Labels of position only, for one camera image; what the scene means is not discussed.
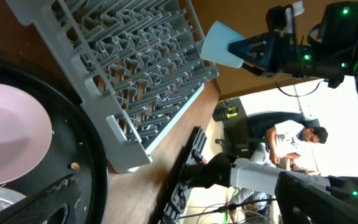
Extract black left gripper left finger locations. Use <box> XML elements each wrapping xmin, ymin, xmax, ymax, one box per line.
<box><xmin>0</xmin><ymin>173</ymin><xmax>81</xmax><ymax>224</ymax></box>

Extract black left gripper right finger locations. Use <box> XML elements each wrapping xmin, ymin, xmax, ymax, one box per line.
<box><xmin>275</xmin><ymin>172</ymin><xmax>358</xmax><ymax>224</ymax></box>

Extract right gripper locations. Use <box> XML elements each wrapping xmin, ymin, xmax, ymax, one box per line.
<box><xmin>228</xmin><ymin>4</ymin><xmax>347</xmax><ymax>88</ymax></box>

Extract light blue cup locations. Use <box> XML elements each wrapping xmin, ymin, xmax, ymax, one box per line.
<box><xmin>200</xmin><ymin>21</ymin><xmax>246</xmax><ymax>68</ymax></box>

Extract pink bowl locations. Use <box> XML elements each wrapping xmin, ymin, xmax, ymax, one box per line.
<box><xmin>0</xmin><ymin>84</ymin><xmax>53</xmax><ymax>184</ymax></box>

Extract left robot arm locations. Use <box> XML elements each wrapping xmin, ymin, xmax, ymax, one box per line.
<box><xmin>0</xmin><ymin>153</ymin><xmax>358</xmax><ymax>223</ymax></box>

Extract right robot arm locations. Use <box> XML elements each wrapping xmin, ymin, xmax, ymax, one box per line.
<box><xmin>227</xmin><ymin>1</ymin><xmax>358</xmax><ymax>94</ymax></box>

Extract grey dishwasher rack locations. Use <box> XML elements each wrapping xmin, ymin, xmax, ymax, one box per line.
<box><xmin>7</xmin><ymin>0</ymin><xmax>219</xmax><ymax>174</ymax></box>

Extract nut on black tray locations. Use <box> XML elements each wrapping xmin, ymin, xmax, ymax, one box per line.
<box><xmin>70</xmin><ymin>162</ymin><xmax>80</xmax><ymax>170</ymax></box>

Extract seated person white shirt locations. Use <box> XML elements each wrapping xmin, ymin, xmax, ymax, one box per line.
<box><xmin>229</xmin><ymin>120</ymin><xmax>328</xmax><ymax>204</ymax></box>

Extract round black tray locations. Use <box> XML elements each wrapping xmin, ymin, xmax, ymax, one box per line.
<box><xmin>0</xmin><ymin>60</ymin><xmax>108</xmax><ymax>223</ymax></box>

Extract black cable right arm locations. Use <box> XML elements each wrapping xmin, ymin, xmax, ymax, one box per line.
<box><xmin>275</xmin><ymin>74</ymin><xmax>326</xmax><ymax>98</ymax></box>

